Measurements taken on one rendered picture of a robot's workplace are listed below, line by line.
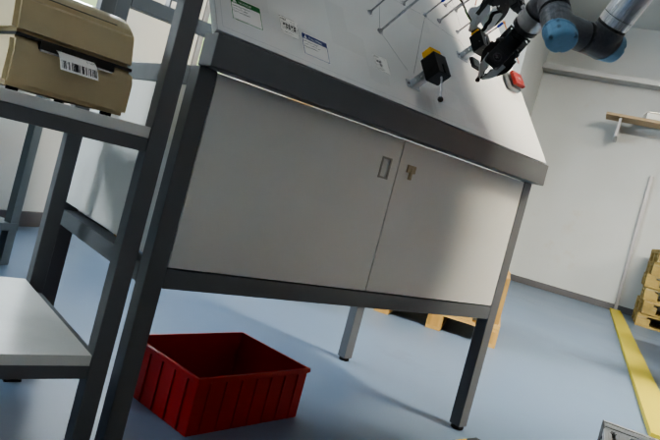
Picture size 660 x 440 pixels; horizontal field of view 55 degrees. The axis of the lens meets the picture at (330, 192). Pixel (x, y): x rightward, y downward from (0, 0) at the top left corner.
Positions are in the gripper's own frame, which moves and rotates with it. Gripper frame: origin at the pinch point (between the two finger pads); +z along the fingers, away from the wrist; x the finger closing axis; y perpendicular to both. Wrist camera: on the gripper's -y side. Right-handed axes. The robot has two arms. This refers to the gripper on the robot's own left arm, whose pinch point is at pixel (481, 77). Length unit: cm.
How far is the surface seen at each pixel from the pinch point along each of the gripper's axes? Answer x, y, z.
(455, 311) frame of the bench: -40, -39, 39
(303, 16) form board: 37, -47, -17
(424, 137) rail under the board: 0.2, -34.6, -1.4
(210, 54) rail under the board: 39, -77, -22
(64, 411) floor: 19, -127, 45
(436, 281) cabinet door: -29, -42, 31
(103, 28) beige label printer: 54, -89, -23
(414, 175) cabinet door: -4.4, -37.2, 8.7
